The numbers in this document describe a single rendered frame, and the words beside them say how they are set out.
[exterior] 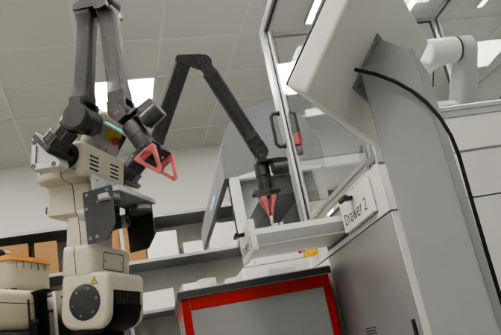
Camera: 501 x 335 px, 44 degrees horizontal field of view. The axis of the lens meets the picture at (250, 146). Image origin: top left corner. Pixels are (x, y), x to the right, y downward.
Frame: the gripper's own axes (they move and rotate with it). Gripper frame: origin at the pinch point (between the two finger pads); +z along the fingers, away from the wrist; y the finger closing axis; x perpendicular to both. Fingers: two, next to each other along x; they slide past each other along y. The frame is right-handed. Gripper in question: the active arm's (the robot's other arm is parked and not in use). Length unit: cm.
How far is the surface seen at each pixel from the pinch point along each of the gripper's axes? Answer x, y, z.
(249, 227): 11.9, 10.5, 5.6
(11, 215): -419, 178, -124
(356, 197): 33.9, -21.4, 5.5
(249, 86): -289, -62, -179
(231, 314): -12.7, 18.7, 31.5
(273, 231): 10.5, 2.4, 8.1
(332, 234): 9.5, -18.5, 12.2
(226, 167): -83, 1, -45
